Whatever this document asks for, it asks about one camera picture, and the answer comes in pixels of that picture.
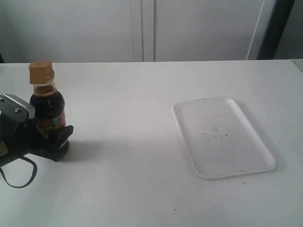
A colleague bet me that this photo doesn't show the dark soy sauce bottle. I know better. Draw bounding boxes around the dark soy sauce bottle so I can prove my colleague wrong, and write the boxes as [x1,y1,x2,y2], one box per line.
[28,61,66,143]

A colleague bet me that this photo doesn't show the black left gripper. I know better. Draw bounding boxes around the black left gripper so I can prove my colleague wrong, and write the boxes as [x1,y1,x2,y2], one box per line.
[0,115,74,167]

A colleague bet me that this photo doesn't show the dark vertical post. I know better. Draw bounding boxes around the dark vertical post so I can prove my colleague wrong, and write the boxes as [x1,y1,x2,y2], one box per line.
[257,0,295,60]

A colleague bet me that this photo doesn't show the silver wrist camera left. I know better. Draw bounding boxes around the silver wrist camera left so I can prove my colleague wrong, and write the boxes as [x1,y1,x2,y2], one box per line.
[0,93,35,123]

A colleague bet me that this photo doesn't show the white cabinet behind table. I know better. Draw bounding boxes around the white cabinet behind table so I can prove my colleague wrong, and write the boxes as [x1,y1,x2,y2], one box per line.
[0,0,276,63]

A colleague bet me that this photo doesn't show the black left camera cable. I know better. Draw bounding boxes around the black left camera cable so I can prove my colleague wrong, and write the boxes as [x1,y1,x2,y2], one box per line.
[0,156,38,189]

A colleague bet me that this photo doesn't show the white rectangular plastic tray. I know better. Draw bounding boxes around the white rectangular plastic tray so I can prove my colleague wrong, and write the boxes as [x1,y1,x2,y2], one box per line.
[172,97,276,180]

